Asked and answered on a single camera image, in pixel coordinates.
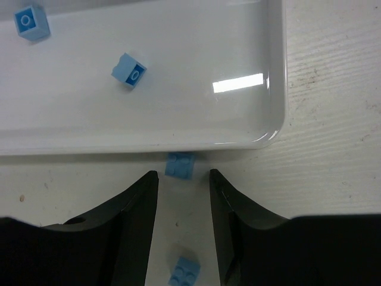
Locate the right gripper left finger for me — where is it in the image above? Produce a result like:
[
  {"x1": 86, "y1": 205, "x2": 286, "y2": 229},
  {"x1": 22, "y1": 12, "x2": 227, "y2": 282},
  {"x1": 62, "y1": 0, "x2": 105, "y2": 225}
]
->
[{"x1": 1, "y1": 171, "x2": 159, "y2": 285}]

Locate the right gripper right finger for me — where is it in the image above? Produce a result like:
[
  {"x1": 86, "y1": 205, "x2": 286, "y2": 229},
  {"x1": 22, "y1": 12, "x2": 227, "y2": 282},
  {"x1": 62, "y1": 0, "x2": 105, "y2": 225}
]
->
[{"x1": 209, "y1": 169, "x2": 380, "y2": 285}]

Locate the small blue block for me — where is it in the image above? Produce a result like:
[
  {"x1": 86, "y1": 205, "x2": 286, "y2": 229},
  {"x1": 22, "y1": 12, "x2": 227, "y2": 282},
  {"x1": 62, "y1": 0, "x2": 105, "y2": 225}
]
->
[
  {"x1": 168, "y1": 257, "x2": 201, "y2": 286},
  {"x1": 164, "y1": 152, "x2": 195, "y2": 180},
  {"x1": 111, "y1": 53, "x2": 146, "y2": 89},
  {"x1": 14, "y1": 4, "x2": 51, "y2": 42}
]

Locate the white divided sorting tray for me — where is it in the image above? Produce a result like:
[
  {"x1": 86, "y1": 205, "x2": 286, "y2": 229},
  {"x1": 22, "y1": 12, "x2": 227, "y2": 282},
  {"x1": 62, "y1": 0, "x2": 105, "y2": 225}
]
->
[{"x1": 1, "y1": 1, "x2": 287, "y2": 156}]

